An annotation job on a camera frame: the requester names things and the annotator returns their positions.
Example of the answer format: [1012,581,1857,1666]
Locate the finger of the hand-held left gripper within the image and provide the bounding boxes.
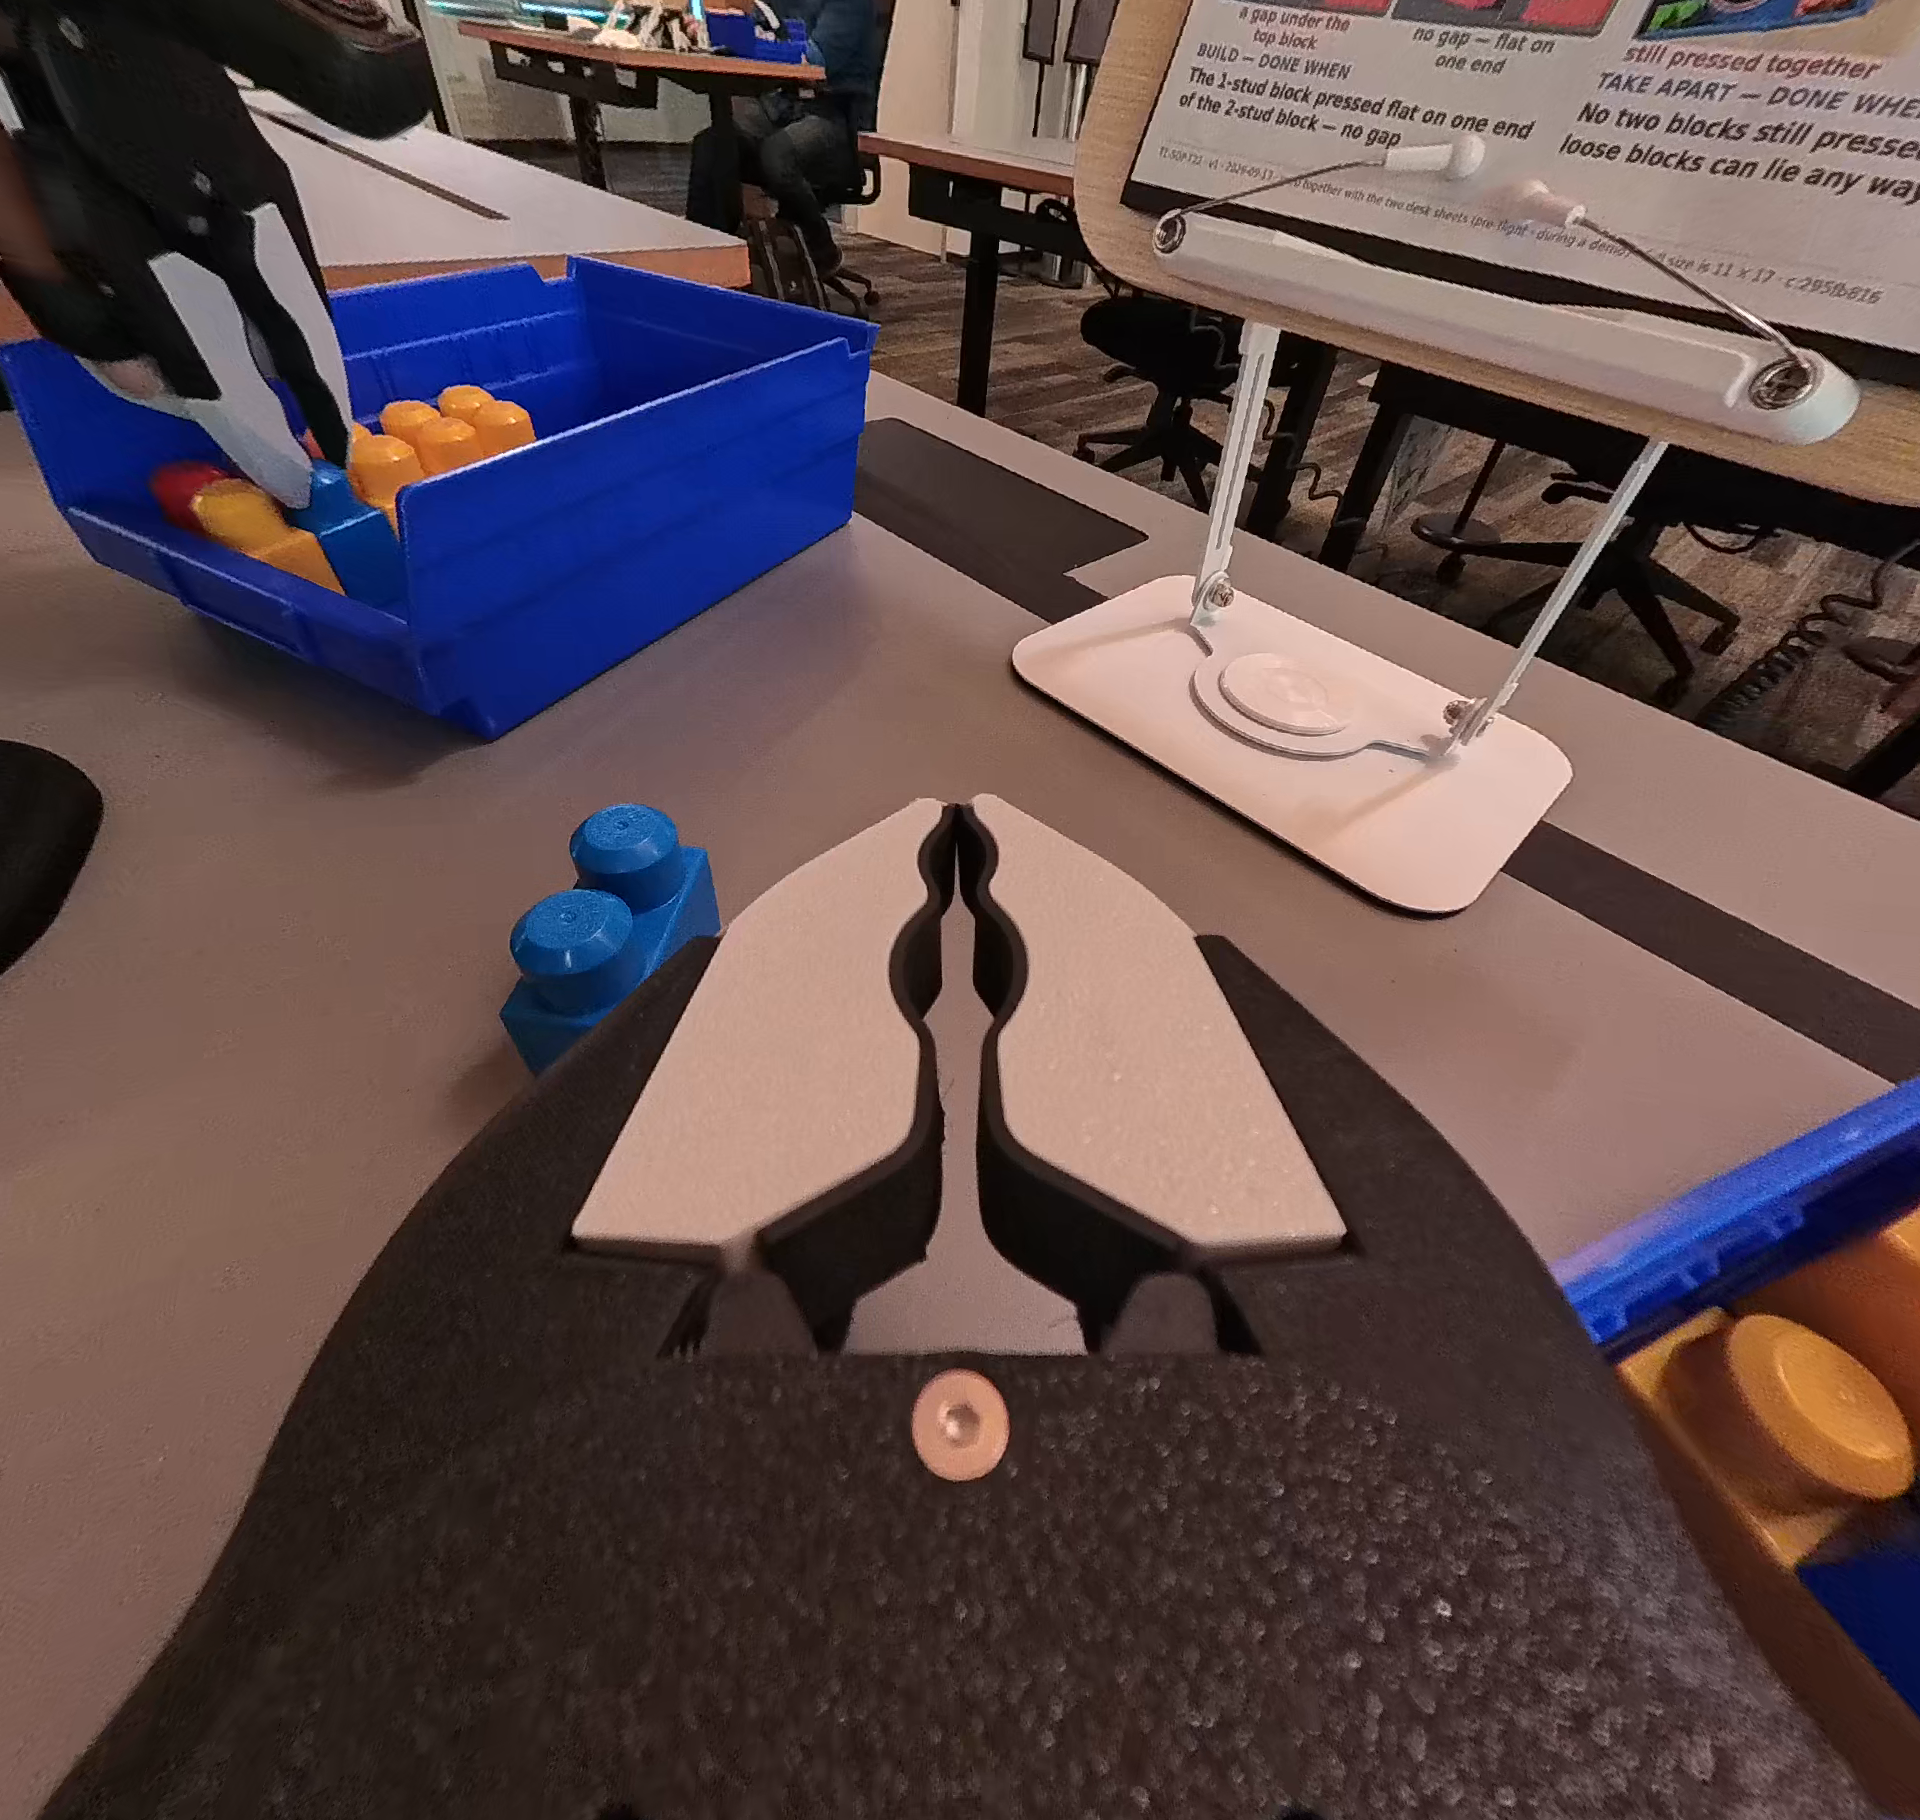
[239,196,360,472]
[149,253,323,512]

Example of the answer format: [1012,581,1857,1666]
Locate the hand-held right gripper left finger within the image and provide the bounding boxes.
[572,797,964,1352]

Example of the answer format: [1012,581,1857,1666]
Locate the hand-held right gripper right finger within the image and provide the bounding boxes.
[960,789,1350,1352]

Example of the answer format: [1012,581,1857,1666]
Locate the heap of joined coloured blocks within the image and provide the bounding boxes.
[149,385,539,610]

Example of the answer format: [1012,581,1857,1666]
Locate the blue two-stud block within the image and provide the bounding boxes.
[500,806,721,1079]

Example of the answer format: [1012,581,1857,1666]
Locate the white stand with wooden board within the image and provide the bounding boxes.
[1012,0,1920,916]

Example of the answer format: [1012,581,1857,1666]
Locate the dark backpack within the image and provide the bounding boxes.
[739,203,849,315]

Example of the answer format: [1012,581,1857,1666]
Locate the black chair armrest pad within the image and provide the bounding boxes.
[0,742,106,970]

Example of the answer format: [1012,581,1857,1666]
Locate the black office chair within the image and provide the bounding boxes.
[1407,414,1742,712]
[1078,287,1338,533]

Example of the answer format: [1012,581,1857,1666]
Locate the printed instruction sheet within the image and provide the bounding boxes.
[1126,0,1920,348]

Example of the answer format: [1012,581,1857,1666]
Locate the black coiled cable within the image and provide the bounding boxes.
[1699,543,1920,742]

